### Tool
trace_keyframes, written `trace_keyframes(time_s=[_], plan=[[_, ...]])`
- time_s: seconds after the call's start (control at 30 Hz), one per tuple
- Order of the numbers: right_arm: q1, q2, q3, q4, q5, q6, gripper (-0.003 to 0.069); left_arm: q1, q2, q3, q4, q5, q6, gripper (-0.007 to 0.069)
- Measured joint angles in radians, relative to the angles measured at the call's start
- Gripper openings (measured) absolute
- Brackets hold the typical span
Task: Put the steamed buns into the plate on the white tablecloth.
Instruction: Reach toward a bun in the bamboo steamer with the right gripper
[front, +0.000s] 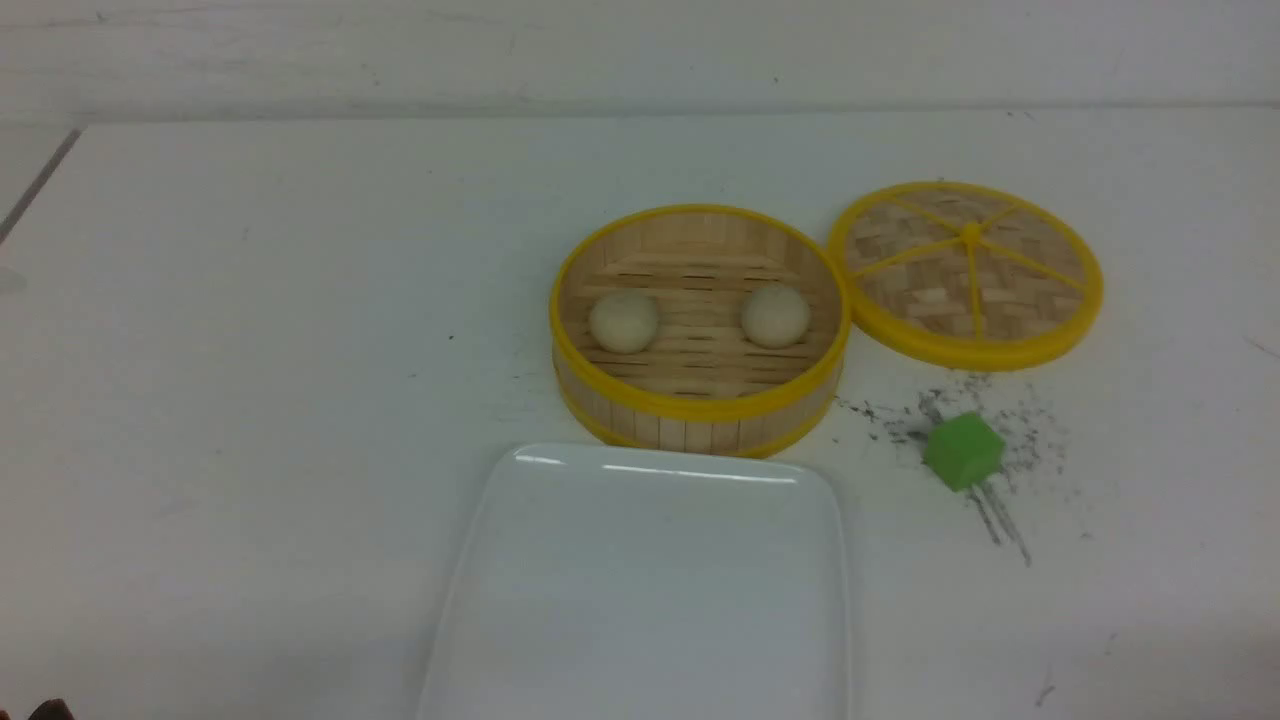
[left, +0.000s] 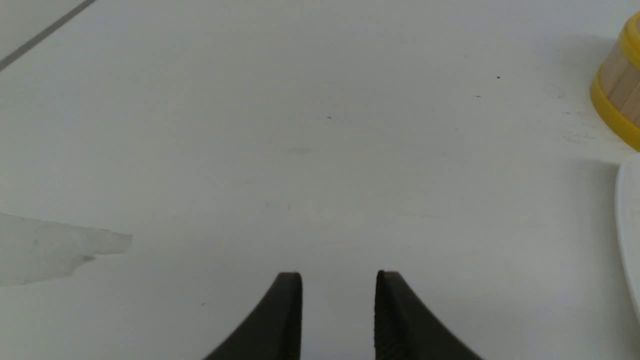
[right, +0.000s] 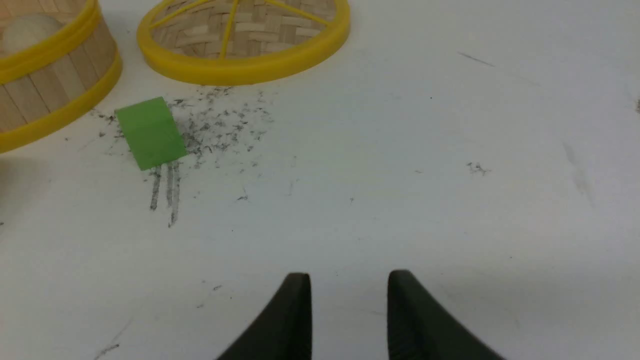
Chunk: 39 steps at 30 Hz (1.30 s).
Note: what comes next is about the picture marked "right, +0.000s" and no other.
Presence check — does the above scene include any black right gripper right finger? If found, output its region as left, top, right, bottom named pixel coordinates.
left=387, top=269, right=503, bottom=360

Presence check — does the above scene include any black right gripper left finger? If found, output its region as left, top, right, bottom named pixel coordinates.
left=218, top=272, right=313, bottom=360

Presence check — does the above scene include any green cube block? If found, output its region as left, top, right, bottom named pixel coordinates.
left=115, top=96, right=188, bottom=171

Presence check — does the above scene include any woven bamboo steamer lid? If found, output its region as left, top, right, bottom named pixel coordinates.
left=136, top=0, right=351, bottom=86

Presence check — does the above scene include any bamboo steamer basket yellow rim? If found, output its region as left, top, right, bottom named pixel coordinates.
left=0, top=0, right=122, bottom=153

